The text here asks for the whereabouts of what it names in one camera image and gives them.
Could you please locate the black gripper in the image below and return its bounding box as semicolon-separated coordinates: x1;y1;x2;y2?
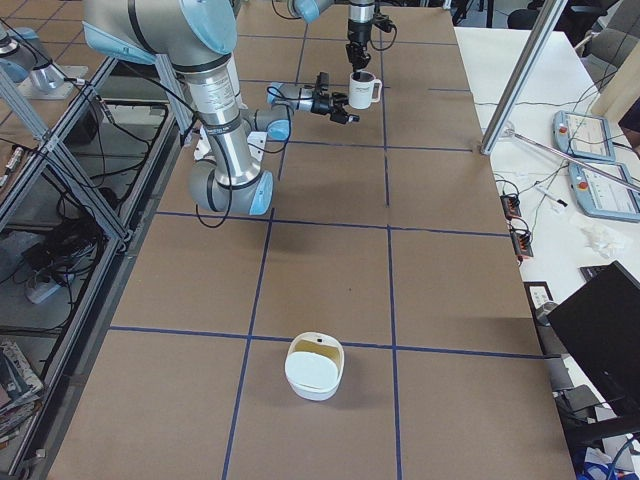
311;92;360;125
345;4;373;73

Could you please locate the white mug with handle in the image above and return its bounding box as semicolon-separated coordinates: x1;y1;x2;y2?
348;70;383;110

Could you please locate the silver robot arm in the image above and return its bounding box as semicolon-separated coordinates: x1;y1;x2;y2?
83;1;359;215
287;0;375;73

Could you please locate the far teach pendant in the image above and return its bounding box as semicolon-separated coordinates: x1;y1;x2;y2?
552;111;616;163

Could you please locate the teach pendant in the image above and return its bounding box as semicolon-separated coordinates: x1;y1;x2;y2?
552;111;616;163
568;163;639;222

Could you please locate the white bin with swing lid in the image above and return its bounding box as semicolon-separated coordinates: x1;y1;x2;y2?
284;332;345;401

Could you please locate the near teach pendant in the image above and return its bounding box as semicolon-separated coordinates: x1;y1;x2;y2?
568;163;639;222

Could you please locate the crumpled white tissue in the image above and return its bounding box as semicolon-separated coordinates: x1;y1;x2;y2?
581;224;632;258

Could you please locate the black monitor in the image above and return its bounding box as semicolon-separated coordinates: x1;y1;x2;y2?
548;261;639;416

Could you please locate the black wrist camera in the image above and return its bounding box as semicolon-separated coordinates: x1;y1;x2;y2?
315;72;330;95

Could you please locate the aluminium frame post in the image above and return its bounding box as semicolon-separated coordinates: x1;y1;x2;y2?
480;0;567;156

